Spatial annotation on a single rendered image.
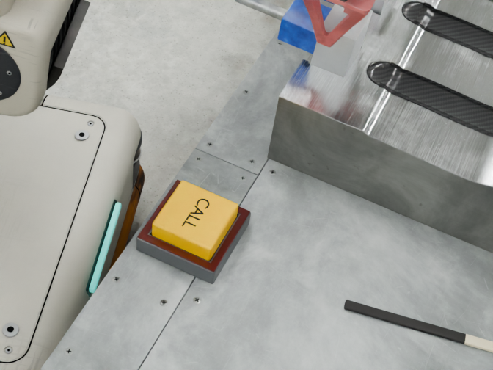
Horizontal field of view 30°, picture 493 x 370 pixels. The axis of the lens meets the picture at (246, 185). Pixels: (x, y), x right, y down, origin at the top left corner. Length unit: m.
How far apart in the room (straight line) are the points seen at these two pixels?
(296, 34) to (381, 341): 0.30
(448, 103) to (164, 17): 1.46
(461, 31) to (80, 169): 0.80
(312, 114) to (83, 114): 0.86
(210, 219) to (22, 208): 0.75
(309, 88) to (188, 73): 1.29
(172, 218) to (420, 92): 0.28
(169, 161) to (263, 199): 1.08
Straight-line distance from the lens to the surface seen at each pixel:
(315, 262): 0.87
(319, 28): 0.87
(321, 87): 0.89
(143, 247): 0.85
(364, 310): 0.85
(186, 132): 2.04
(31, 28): 1.07
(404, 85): 0.93
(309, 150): 0.91
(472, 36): 1.01
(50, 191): 1.57
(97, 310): 0.82
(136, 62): 2.19
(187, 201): 0.85
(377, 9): 0.99
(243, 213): 0.86
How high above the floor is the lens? 1.50
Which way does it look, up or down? 50 degrees down
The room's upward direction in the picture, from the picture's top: 10 degrees clockwise
